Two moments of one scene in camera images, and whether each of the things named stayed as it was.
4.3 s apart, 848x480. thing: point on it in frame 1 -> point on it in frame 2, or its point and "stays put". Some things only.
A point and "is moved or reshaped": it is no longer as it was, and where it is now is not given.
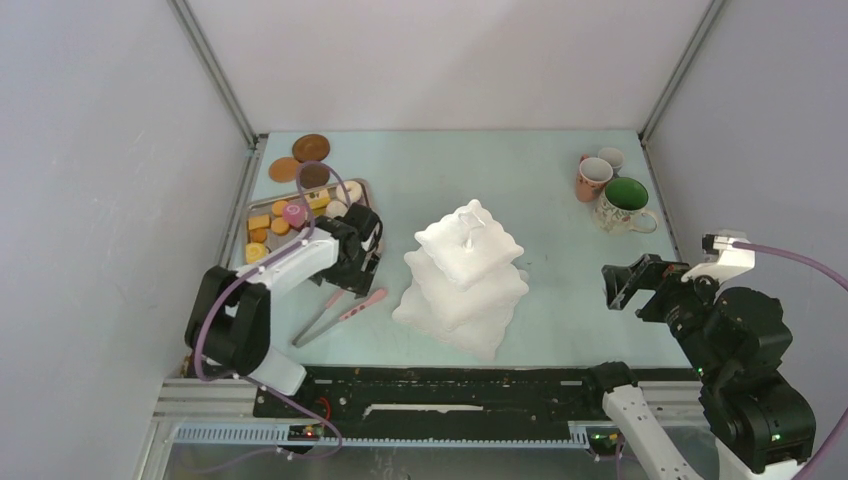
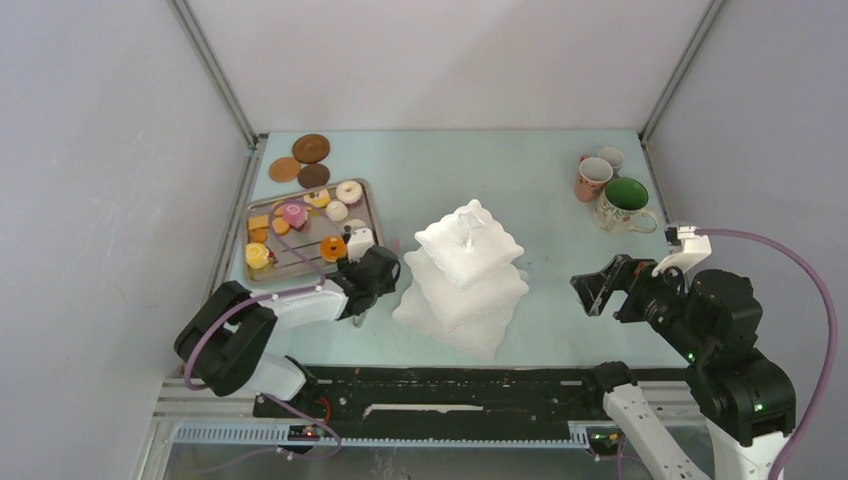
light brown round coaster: (283, 169) stays put
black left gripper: (357, 282) -> (386, 287)
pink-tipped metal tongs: (378, 296) is moved or reshaped
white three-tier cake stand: (464, 281) stays put
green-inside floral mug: (620, 206) stays put
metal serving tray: (283, 220) stays put
